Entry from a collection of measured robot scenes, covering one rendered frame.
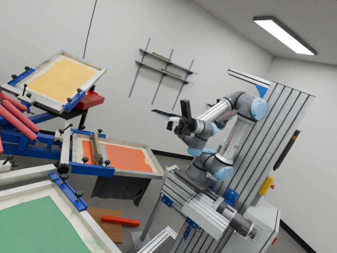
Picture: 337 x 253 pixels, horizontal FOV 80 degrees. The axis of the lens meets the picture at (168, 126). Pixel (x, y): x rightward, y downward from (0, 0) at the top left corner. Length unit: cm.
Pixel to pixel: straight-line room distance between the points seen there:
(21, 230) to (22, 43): 287
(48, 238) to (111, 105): 293
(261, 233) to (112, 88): 309
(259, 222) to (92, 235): 99
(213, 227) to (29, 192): 104
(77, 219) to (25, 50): 284
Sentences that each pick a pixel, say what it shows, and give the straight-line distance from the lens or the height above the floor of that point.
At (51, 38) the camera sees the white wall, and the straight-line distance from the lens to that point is 362.
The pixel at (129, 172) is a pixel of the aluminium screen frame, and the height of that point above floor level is 99.
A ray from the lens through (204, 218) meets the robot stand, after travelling 130.
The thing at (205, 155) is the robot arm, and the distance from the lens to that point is 132.
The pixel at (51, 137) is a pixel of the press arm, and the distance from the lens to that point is 179.
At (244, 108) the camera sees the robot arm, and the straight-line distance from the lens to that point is 119.
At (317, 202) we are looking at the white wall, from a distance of 439.
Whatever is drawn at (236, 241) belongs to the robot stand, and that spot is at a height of 101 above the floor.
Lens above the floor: 187
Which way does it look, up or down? 15 degrees down
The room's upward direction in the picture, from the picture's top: 23 degrees clockwise
